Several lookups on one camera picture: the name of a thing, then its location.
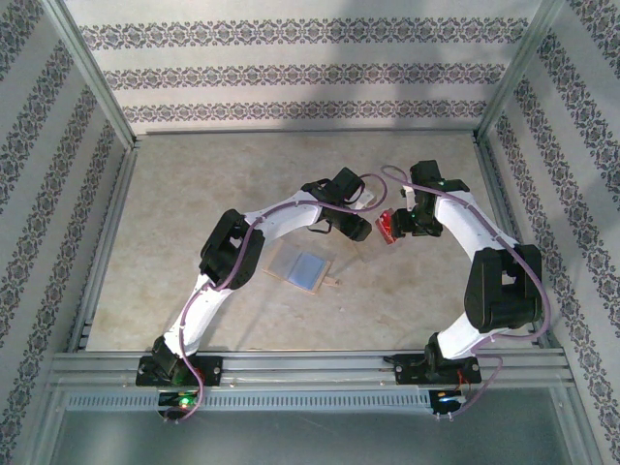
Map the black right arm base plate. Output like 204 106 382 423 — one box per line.
394 354 481 387

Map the aluminium side rail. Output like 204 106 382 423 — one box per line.
474 138 563 353
65 139 141 353

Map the grey slotted cable duct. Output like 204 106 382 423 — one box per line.
65 389 435 414

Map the aluminium back rail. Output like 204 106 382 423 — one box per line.
143 127 479 138

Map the aluminium frame post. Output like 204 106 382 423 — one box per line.
475 0 567 144
41 0 140 149

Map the aluminium front rail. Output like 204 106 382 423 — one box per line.
47 351 568 388

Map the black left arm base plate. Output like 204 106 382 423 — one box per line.
135 356 224 388

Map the red credit card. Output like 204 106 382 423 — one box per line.
376 211 399 245

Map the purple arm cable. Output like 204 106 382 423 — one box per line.
162 173 388 422
381 165 551 421

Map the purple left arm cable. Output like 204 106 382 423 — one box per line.
162 173 388 422

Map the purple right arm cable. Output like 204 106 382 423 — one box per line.
381 165 551 421

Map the beige card holder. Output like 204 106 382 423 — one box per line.
261 241 343 295

